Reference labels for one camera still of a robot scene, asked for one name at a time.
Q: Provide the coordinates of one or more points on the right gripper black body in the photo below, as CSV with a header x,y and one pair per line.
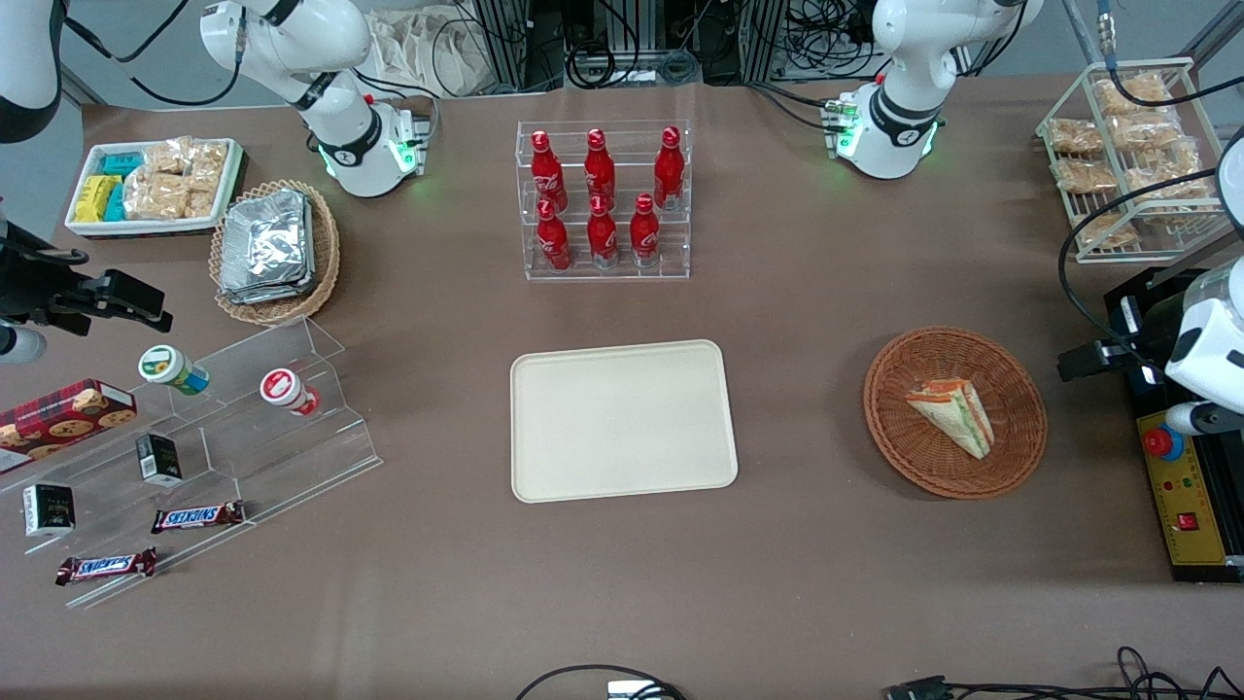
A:
x,y
31,290

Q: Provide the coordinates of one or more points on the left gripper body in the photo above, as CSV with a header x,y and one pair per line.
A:
x,y
1143,342

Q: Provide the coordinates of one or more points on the triangle sandwich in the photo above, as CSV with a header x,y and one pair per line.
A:
x,y
954,416

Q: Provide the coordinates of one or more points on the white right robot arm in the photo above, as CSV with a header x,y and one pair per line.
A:
x,y
330,58

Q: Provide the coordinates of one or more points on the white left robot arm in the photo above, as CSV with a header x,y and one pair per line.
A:
x,y
889,107

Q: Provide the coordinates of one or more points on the white rectangular snack tray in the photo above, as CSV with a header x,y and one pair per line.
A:
x,y
87,226

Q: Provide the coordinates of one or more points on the round brown wicker basket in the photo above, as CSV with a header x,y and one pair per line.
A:
x,y
1011,447

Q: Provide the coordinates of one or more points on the oval tan wicker basket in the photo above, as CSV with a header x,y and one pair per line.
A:
x,y
326,262

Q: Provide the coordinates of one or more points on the beige plastic tray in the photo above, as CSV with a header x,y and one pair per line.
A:
x,y
622,420

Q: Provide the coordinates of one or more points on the green lid white cup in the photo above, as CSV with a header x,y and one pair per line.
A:
x,y
170,369

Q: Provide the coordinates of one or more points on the red emergency stop button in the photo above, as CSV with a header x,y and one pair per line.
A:
x,y
1163,443

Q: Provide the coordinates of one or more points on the teal snack pack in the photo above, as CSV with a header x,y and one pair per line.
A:
x,y
116,202
121,163

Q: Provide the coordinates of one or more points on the yellow snack pack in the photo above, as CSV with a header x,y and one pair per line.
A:
x,y
95,197

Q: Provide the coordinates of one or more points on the clear rice cracker bag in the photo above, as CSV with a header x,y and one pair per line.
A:
x,y
170,156
200,204
209,163
155,197

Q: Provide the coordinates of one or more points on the clear plastic container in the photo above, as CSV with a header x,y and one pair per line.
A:
x,y
1215,277

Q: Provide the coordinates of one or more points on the red cookie box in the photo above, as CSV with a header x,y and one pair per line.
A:
x,y
63,418

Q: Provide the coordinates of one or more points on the silver foil pack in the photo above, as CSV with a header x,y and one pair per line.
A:
x,y
267,238
272,295

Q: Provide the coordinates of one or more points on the black yellow control box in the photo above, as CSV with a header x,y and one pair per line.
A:
x,y
1191,506

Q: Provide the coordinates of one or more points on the small black box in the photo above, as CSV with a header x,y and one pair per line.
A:
x,y
158,459
49,509

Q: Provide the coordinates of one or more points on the red lid white cup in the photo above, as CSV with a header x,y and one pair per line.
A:
x,y
284,389

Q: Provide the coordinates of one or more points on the clear acrylic tiered shelf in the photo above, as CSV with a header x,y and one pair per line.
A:
x,y
253,457

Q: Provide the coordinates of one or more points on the brown Snickers bar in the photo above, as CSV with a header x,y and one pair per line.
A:
x,y
197,517
105,566

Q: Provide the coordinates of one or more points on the beige cloth bag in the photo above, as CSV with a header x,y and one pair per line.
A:
x,y
418,53

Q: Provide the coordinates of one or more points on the clear acrylic bottle rack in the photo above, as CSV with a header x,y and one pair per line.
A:
x,y
671,258

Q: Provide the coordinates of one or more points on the red cola bottle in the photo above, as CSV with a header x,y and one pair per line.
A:
x,y
644,235
669,170
599,170
554,243
547,175
603,238

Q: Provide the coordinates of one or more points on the small white device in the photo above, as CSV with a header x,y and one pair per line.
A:
x,y
634,690

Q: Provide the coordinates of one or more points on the aluminium frame post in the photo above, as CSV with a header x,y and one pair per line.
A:
x,y
763,39
510,44

